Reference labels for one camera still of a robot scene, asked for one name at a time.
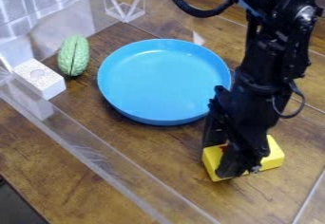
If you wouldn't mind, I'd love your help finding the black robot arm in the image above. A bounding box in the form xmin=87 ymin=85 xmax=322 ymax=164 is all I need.
xmin=203 ymin=0 xmax=322 ymax=178

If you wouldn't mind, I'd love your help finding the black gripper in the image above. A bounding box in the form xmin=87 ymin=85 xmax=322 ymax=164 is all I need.
xmin=202 ymin=69 xmax=291 ymax=178

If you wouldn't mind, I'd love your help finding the blue round tray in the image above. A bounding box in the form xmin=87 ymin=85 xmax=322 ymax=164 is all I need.
xmin=96 ymin=39 xmax=231 ymax=125

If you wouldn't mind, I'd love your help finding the clear acrylic corner bracket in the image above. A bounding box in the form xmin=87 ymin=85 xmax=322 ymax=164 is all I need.
xmin=104 ymin=0 xmax=146 ymax=23

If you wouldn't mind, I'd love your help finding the clear acrylic enclosure wall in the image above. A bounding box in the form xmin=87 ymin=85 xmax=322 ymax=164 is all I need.
xmin=0 ymin=0 xmax=325 ymax=224

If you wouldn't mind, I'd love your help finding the green textured gourd toy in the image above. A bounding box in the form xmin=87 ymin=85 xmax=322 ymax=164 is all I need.
xmin=57 ymin=34 xmax=89 ymax=77

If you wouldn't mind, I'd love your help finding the black corrugated cable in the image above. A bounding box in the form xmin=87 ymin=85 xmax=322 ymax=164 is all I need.
xmin=162 ymin=0 xmax=237 ymax=19

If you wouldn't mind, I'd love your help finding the white speckled block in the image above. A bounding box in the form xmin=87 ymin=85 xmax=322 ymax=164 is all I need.
xmin=12 ymin=59 xmax=65 ymax=100

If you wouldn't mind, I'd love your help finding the yellow brick with label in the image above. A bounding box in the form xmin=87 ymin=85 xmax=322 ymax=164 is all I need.
xmin=202 ymin=135 xmax=285 ymax=182

